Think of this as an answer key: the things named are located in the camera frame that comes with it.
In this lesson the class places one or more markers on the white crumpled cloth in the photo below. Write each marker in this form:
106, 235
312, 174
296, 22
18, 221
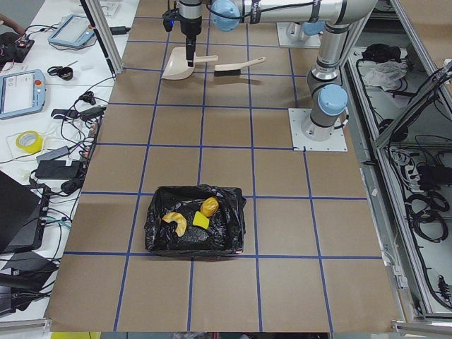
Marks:
387, 75

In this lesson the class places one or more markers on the white plastic dustpan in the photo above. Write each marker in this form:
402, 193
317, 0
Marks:
177, 66

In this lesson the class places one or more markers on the brown toy potato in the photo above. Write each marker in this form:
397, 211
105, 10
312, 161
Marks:
209, 207

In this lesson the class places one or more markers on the pale toy croissant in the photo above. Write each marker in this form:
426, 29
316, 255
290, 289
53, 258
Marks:
179, 219

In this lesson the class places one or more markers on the green yellow sponge piece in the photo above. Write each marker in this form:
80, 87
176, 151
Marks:
200, 220

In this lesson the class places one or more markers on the black laptop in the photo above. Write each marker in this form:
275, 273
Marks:
23, 210

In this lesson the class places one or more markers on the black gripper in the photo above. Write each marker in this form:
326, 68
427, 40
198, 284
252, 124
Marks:
190, 26

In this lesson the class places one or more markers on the black power adapter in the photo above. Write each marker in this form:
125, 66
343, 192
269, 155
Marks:
57, 169

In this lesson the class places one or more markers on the teach pendant near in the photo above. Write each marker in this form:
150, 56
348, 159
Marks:
22, 93

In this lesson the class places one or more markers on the teach pendant far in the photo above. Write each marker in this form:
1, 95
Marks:
74, 32

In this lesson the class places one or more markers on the white hand brush black bristles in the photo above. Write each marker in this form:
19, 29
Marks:
236, 68

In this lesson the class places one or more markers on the yellow tape roll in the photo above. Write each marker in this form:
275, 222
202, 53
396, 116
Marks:
29, 142

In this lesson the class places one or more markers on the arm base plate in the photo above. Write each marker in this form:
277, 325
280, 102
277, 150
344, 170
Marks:
306, 136
282, 38

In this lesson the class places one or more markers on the teach pendant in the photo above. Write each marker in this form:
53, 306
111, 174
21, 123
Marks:
22, 93
74, 32

